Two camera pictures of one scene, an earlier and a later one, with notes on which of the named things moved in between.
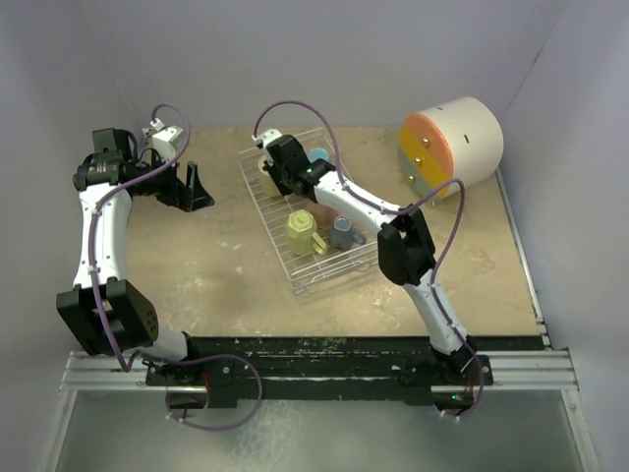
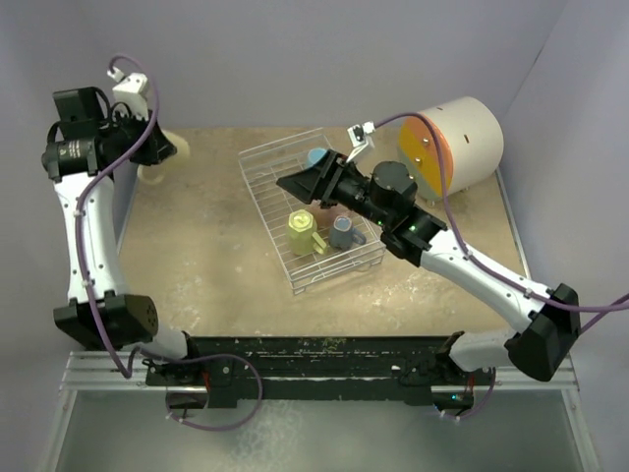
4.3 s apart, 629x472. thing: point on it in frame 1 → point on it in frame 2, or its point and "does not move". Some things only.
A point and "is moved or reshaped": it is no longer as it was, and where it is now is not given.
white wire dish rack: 308,245 does not move
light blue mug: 317,152 does not move
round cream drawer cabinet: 460,140 does not move
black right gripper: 272,170 → 303,185
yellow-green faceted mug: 301,233 does not move
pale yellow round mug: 269,184 is moved or reshaped
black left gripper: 188,198 → 160,147
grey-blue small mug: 342,234 does not move
